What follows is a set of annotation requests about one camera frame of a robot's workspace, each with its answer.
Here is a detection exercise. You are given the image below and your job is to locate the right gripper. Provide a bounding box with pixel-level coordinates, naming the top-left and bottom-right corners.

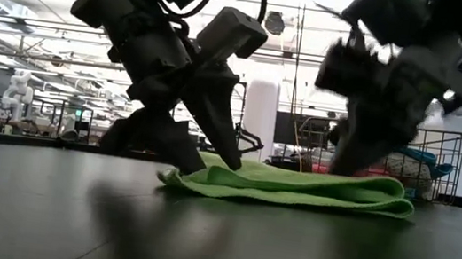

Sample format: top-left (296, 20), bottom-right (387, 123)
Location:
top-left (303, 19), bottom-right (462, 192)

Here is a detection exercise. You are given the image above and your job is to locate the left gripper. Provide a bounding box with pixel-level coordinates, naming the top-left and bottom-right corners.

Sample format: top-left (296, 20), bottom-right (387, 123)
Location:
top-left (91, 0), bottom-right (272, 184)

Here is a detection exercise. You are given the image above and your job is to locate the grey waffle microfiber towel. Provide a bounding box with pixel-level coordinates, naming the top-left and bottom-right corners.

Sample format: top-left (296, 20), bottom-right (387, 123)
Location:
top-left (378, 150), bottom-right (439, 201)

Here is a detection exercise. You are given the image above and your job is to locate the light blue microfiber towel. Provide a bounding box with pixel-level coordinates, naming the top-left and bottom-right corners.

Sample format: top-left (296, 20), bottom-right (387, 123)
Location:
top-left (395, 145), bottom-right (457, 182)

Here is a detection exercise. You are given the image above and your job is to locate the green microfiber towel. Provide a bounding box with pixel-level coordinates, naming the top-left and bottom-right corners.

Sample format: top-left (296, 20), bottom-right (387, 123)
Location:
top-left (154, 145), bottom-right (419, 225)

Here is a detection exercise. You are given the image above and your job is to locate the black wire basket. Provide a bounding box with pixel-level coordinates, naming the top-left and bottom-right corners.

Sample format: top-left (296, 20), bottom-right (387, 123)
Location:
top-left (293, 110), bottom-right (462, 207)

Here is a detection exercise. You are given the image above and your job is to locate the black monitor screen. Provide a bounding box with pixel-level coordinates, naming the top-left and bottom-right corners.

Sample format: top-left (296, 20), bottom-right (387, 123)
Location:
top-left (272, 111), bottom-right (333, 151)

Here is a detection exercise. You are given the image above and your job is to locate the long ceiling light bar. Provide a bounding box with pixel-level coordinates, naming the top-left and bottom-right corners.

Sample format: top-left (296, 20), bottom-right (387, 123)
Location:
top-left (0, 12), bottom-right (462, 85)

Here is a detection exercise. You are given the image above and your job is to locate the black ceiling cable reel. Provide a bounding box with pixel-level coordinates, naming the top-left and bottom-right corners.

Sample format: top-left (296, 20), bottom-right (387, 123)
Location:
top-left (263, 10), bottom-right (288, 38)

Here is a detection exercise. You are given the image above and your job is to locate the black aluminium table frame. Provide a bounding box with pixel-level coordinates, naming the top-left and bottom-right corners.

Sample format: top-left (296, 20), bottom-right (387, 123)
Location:
top-left (0, 131), bottom-right (462, 211)

